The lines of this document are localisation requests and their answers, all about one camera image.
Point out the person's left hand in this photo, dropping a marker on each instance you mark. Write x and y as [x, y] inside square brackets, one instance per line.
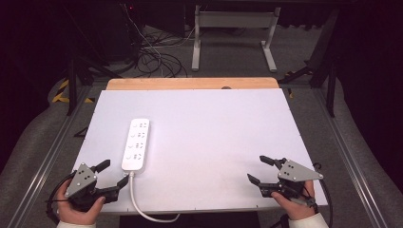
[74, 215]

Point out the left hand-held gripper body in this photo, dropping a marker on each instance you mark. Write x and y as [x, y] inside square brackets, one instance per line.
[83, 182]

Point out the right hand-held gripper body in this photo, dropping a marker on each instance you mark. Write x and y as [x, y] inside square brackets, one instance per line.
[296, 173]

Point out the black computer cabinet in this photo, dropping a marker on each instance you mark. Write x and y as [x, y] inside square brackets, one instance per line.
[123, 28]

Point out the black metal stand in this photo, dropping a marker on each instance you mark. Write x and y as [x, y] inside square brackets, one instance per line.
[331, 76]

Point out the black tripod stand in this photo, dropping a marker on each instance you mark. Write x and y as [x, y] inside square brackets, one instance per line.
[72, 82]

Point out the aluminium rail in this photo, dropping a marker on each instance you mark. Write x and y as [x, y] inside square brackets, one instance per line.
[47, 162]
[348, 158]

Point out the person's right hand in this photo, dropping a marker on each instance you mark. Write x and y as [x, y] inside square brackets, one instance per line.
[295, 209]

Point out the white metal table frame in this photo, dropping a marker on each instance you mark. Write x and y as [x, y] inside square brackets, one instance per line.
[234, 19]

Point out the white power strip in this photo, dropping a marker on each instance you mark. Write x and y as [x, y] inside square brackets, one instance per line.
[136, 145]

